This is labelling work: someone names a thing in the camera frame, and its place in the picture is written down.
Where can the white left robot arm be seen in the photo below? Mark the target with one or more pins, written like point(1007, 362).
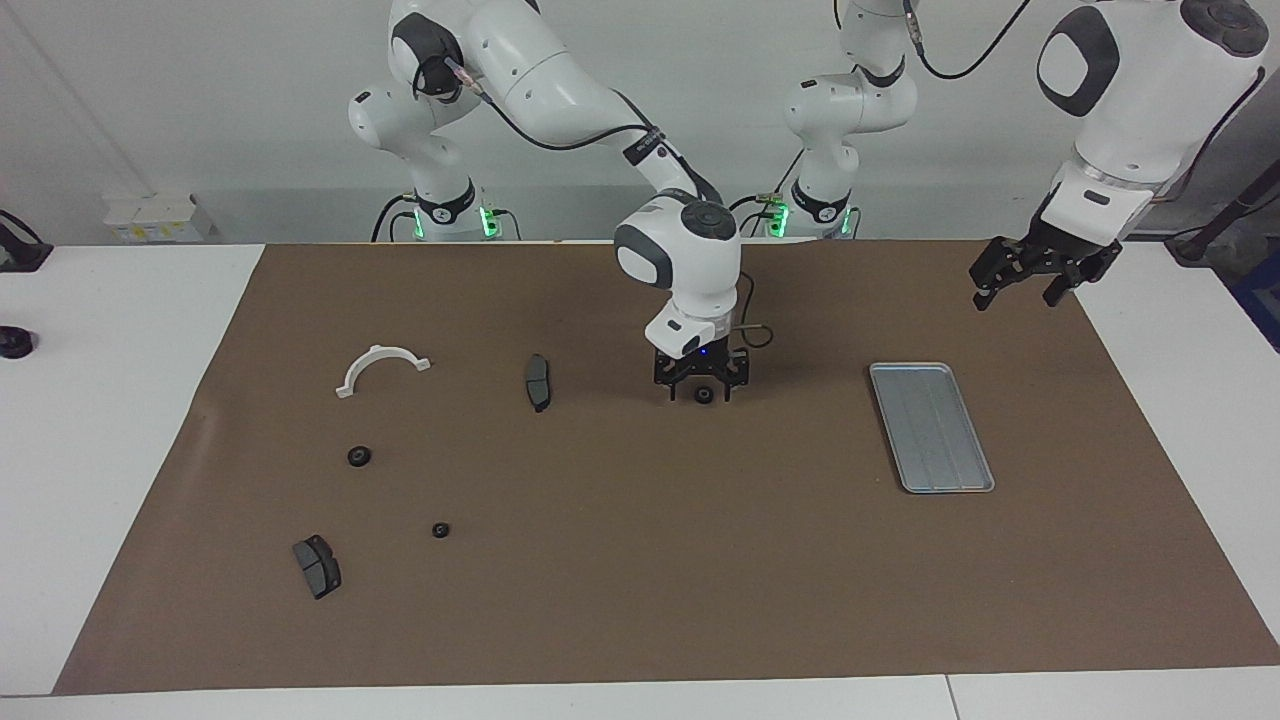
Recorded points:
point(1130, 90)

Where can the white wall socket box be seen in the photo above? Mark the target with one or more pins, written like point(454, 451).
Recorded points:
point(150, 215)

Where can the silver metal tray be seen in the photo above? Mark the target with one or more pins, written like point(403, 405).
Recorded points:
point(930, 430)

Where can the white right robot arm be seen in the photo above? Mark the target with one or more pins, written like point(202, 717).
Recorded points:
point(540, 80)

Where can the black clamp mount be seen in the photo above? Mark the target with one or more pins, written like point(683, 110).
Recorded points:
point(20, 252)

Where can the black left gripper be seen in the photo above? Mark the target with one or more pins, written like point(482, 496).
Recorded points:
point(1060, 250)

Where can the stacked grey brake pads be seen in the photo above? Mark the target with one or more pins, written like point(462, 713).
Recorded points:
point(318, 568)

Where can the black stand pole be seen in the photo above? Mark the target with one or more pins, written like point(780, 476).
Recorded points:
point(1215, 225)

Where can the black round knob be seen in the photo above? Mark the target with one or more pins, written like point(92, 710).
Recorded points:
point(14, 343)

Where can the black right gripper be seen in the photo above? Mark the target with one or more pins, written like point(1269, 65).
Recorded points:
point(700, 365)

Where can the single grey brake pad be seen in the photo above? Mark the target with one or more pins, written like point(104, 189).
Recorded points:
point(538, 385)

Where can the blue crate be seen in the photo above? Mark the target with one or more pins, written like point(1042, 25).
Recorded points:
point(1262, 300)

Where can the brown table mat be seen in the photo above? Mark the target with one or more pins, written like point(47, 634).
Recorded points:
point(620, 560)

